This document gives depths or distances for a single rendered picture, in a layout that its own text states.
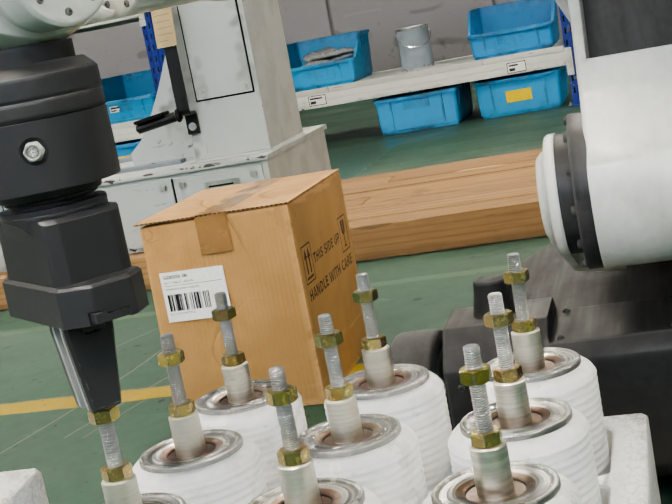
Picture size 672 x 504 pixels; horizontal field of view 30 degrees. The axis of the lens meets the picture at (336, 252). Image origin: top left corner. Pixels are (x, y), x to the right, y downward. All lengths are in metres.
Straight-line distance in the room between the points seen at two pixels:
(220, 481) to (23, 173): 0.27
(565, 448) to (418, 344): 0.50
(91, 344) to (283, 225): 1.01
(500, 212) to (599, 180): 1.66
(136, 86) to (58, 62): 5.66
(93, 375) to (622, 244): 0.51
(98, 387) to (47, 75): 0.19
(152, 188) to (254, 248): 1.23
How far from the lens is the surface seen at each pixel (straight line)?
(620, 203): 1.09
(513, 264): 0.94
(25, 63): 0.74
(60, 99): 0.73
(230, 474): 0.89
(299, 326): 1.80
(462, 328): 1.28
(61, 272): 0.74
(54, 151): 0.73
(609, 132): 1.10
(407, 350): 1.30
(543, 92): 5.44
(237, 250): 1.80
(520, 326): 0.95
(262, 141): 2.96
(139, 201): 3.02
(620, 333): 1.25
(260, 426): 0.99
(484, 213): 2.74
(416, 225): 2.77
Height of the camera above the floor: 0.53
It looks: 10 degrees down
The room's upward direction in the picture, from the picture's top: 11 degrees counter-clockwise
